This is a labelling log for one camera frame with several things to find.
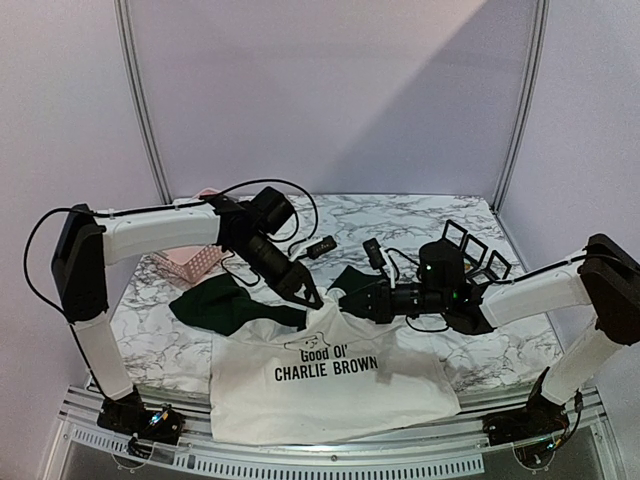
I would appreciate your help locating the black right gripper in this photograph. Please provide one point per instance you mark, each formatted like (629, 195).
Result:
(381, 298)

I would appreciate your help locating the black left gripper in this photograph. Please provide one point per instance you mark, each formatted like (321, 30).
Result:
(295, 275)

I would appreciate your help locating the white and green t-shirt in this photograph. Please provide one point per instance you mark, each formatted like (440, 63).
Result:
(284, 376)

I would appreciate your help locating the round landscape picture badge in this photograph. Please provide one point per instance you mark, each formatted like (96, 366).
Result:
(466, 267)

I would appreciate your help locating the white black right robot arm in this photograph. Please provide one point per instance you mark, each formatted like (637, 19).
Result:
(602, 279)

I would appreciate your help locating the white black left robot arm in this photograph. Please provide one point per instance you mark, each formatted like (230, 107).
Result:
(90, 241)

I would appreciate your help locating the pink plastic perforated basket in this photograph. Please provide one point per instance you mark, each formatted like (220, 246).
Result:
(190, 263)

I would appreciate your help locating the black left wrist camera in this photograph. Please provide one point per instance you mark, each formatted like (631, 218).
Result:
(270, 209)

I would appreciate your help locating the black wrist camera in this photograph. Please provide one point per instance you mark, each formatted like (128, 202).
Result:
(270, 209)
(441, 266)

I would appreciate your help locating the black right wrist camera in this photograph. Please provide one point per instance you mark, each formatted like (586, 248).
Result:
(441, 266)

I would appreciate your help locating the black wire frame organizer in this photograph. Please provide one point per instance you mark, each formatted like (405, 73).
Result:
(489, 266)

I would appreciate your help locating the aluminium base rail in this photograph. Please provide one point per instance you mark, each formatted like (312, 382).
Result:
(455, 448)

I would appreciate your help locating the aluminium left corner post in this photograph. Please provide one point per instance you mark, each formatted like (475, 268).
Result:
(124, 22)

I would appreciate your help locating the aluminium corner post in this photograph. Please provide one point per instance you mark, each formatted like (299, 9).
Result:
(124, 22)
(524, 104)

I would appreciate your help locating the aluminium right corner post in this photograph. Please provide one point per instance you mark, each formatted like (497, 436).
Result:
(524, 104)

